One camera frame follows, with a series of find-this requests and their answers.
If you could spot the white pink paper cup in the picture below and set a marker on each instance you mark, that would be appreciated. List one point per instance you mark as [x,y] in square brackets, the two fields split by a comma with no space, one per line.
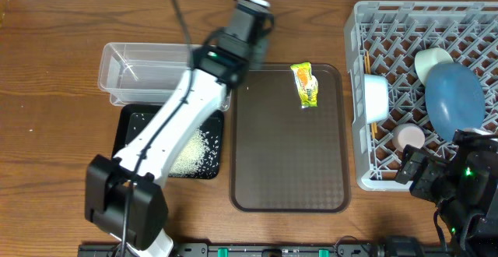
[408,134]

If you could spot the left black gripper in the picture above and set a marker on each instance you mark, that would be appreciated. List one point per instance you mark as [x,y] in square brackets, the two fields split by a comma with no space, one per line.
[262,50]

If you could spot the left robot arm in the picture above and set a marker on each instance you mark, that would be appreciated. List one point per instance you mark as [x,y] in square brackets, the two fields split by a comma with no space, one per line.
[124,194]

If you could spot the grey dishwasher rack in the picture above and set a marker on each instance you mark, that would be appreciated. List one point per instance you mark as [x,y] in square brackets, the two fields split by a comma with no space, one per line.
[388,35]

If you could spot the pile of white rice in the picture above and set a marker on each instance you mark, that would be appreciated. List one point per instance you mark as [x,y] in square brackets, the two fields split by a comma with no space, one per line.
[200,157]

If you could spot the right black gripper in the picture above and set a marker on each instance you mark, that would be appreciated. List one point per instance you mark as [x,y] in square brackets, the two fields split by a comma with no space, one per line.
[432,167]

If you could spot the yellow green snack wrapper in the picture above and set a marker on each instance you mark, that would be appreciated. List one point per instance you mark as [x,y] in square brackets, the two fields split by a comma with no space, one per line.
[306,84]

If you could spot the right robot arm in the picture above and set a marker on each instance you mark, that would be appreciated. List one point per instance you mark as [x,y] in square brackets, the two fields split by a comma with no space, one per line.
[463,189]

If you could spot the clear plastic bin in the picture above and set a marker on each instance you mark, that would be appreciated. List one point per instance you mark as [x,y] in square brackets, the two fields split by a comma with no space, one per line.
[141,73]

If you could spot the large dark blue bowl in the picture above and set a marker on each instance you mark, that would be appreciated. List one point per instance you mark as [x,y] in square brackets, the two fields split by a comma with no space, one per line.
[454,99]

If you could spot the black plastic bin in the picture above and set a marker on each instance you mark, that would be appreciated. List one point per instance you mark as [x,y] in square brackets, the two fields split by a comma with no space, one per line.
[133,119]

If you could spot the brown plastic serving tray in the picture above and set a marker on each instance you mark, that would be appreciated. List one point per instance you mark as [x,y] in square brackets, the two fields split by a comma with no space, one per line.
[286,158]

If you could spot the small mint green bowl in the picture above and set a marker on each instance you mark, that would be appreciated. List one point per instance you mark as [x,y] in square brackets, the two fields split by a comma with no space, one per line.
[426,59]

